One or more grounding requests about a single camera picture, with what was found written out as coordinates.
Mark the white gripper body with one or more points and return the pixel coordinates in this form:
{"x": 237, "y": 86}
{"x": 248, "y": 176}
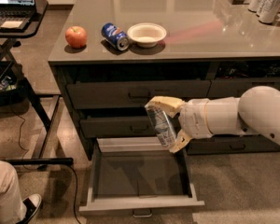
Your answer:
{"x": 192, "y": 118}

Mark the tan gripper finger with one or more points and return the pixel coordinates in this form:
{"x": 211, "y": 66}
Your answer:
{"x": 170, "y": 105}
{"x": 181, "y": 141}

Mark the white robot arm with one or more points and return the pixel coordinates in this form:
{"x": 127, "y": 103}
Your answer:
{"x": 177, "y": 122}

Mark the top right grey drawer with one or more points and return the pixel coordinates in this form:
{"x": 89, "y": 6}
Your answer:
{"x": 235, "y": 87}

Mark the grey drawer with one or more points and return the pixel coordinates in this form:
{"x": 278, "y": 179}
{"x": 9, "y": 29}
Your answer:
{"x": 117, "y": 127}
{"x": 230, "y": 144}
{"x": 235, "y": 87}
{"x": 94, "y": 95}

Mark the bottom right grey drawer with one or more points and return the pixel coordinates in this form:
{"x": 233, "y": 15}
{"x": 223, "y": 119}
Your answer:
{"x": 230, "y": 144}

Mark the open bottom left drawer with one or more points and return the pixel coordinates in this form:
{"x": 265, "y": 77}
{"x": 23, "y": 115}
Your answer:
{"x": 137, "y": 176}

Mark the grey counter cabinet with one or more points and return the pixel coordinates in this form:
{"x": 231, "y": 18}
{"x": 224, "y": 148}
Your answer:
{"x": 206, "y": 40}

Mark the middle left grey drawer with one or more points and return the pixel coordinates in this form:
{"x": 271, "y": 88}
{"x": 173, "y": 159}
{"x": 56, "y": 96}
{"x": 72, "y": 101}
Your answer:
{"x": 117, "y": 127}

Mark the blue pepsi can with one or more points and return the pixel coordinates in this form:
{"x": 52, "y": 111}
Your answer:
{"x": 115, "y": 36}

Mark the top left grey drawer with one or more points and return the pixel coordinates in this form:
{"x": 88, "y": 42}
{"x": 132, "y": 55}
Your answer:
{"x": 94, "y": 95}

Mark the white can front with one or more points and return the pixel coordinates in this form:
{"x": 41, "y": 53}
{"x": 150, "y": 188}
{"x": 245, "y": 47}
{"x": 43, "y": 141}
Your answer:
{"x": 270, "y": 11}

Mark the white paper bowl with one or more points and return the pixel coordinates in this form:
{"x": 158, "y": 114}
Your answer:
{"x": 146, "y": 35}

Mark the red apple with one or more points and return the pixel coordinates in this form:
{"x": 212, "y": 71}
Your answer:
{"x": 76, "y": 37}

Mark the black laptop stand desk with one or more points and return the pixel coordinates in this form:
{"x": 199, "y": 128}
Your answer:
{"x": 11, "y": 40}

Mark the black white sneaker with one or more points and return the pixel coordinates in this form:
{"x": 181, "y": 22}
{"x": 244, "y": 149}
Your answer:
{"x": 32, "y": 204}

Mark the black bin with items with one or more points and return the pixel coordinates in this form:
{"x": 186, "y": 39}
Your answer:
{"x": 10, "y": 88}

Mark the yellow sticky note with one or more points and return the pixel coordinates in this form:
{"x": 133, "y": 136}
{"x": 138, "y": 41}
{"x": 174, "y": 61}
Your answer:
{"x": 11, "y": 24}

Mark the open laptop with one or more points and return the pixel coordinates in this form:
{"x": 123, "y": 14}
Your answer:
{"x": 11, "y": 3}

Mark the person leg beige trousers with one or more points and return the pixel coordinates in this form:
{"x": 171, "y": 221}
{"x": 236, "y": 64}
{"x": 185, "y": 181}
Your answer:
{"x": 12, "y": 209}

